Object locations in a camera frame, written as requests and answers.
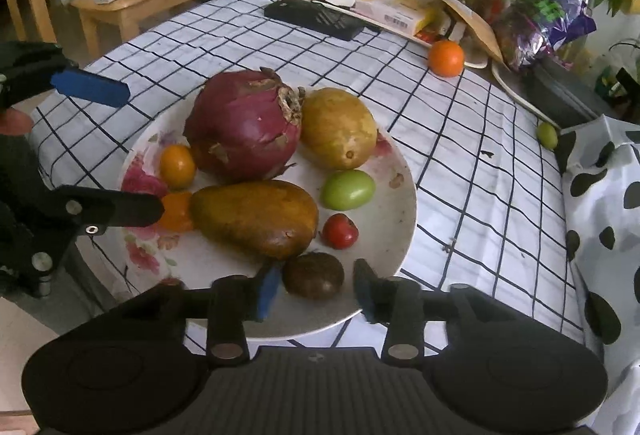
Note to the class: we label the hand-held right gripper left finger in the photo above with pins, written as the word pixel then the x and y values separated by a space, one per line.
pixel 267 294

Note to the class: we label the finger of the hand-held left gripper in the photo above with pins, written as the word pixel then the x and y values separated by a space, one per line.
pixel 90 87
pixel 110 210

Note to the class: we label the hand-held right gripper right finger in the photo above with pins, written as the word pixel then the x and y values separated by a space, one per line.
pixel 367 291

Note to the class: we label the dark purple plum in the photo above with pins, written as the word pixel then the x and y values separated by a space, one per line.
pixel 313 275

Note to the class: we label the small orange tangerine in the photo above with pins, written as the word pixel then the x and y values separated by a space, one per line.
pixel 176 211
pixel 177 165

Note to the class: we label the small red fruit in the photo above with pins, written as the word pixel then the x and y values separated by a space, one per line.
pixel 340 231

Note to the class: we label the white floral plate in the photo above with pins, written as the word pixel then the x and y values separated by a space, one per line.
pixel 385 225

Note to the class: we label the brown green mango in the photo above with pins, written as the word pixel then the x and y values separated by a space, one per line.
pixel 255 217

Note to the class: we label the green tomato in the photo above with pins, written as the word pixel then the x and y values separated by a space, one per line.
pixel 347 190

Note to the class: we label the yellow mango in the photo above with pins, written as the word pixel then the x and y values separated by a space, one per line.
pixel 340 127

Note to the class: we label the person's left hand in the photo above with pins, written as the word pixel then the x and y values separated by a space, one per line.
pixel 12 121

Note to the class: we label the checkered tablecloth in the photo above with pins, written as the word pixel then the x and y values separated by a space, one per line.
pixel 475 175

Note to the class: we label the black flat device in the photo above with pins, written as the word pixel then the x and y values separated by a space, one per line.
pixel 315 17

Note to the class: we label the small green fruit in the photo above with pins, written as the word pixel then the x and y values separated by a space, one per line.
pixel 546 134

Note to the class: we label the large orange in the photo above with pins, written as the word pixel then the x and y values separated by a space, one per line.
pixel 446 57

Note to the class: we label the cow print cloth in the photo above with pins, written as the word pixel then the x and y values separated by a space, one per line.
pixel 605 225

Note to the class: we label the white tray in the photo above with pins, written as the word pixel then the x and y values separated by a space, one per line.
pixel 380 26

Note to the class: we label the dark grey case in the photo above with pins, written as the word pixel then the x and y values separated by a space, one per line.
pixel 565 90

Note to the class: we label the yellow white box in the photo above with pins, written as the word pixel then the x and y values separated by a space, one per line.
pixel 395 10

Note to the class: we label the brown paper envelope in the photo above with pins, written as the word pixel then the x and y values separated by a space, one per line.
pixel 465 20

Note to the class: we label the purple foil bag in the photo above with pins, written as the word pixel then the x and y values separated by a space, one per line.
pixel 545 25

